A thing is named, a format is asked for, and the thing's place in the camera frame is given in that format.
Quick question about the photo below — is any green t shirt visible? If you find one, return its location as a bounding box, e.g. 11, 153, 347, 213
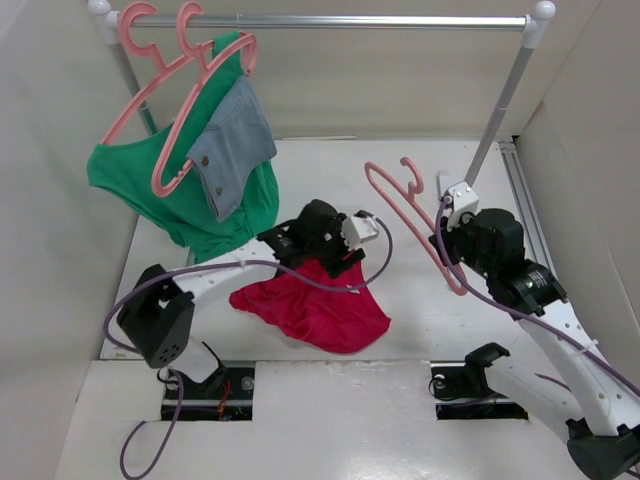
87, 52, 280, 263

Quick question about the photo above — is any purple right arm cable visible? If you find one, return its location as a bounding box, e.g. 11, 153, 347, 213
433, 197, 640, 401

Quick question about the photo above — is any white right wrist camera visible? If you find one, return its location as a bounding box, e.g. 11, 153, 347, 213
443, 181, 480, 231

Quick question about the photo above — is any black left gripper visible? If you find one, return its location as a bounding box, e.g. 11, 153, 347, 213
306, 216, 363, 276

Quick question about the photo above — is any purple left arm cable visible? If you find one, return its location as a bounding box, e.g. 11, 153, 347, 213
102, 211, 394, 478

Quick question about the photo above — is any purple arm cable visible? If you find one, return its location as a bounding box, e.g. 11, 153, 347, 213
433, 197, 640, 401
102, 211, 394, 478

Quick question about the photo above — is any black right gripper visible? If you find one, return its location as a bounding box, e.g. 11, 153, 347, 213
428, 208, 496, 279

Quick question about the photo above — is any blue denim garment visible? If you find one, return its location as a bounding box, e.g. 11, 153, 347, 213
187, 76, 277, 222

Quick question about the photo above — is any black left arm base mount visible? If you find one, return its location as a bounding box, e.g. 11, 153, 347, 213
177, 361, 256, 422

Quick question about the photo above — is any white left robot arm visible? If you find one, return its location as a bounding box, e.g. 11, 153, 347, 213
116, 200, 379, 397

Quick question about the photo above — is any metal clothes rack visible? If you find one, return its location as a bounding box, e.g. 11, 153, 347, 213
87, 1, 556, 197

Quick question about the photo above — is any aluminium rail right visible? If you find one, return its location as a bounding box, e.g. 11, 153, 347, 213
496, 138, 557, 276

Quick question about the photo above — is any pink hanger with denim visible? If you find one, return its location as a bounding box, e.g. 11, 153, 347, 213
150, 0, 260, 197

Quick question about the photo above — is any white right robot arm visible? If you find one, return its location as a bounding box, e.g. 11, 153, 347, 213
430, 204, 639, 479

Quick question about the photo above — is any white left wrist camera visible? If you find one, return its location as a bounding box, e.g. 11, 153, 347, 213
340, 212, 380, 250

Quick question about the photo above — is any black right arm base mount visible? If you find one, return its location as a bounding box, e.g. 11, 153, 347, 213
428, 342, 529, 421

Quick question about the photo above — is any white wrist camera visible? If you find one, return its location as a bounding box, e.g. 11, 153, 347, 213
340, 212, 380, 250
443, 181, 480, 231

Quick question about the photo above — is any red t shirt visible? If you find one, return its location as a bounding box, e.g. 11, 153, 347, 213
229, 273, 391, 354

